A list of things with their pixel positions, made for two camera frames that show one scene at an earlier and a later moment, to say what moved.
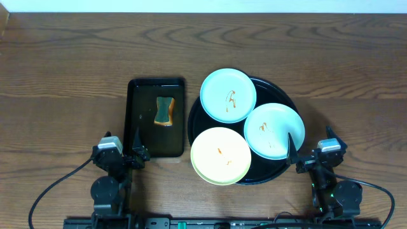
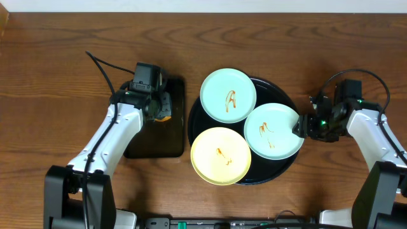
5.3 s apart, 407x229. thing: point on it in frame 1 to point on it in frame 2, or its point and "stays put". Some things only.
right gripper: (293, 158) to (306, 122)
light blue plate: (266, 128) stays put
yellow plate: (220, 156) stays put
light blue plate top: (227, 95) stays put
